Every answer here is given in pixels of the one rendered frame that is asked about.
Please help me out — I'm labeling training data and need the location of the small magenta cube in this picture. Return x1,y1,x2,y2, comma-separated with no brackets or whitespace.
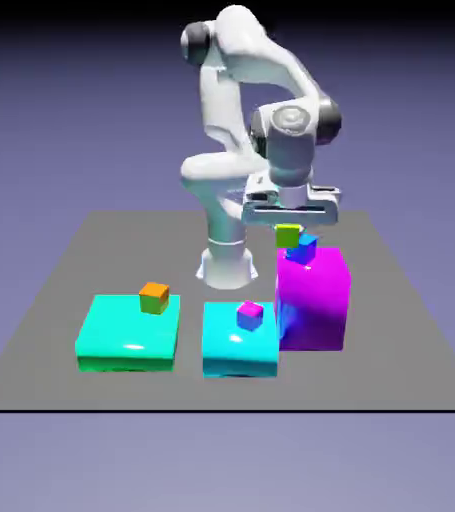
236,300,265,332

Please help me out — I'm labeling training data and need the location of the large cyan box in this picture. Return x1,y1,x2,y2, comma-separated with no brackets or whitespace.
201,301,280,379

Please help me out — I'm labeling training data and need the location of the small blue cube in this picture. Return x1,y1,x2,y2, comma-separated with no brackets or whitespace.
285,233,319,266

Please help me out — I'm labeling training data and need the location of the large teal box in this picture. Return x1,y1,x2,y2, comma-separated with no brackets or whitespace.
74,294,182,373

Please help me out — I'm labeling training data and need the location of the large magenta box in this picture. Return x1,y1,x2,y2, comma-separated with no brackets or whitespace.
274,246,352,353

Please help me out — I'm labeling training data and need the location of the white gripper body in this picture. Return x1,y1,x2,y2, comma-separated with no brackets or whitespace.
241,193,340,228

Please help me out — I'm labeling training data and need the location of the small orange cube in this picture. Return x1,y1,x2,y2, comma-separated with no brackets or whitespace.
138,281,171,316

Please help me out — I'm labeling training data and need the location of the small green cube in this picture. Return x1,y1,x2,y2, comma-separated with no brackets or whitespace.
275,224,301,249

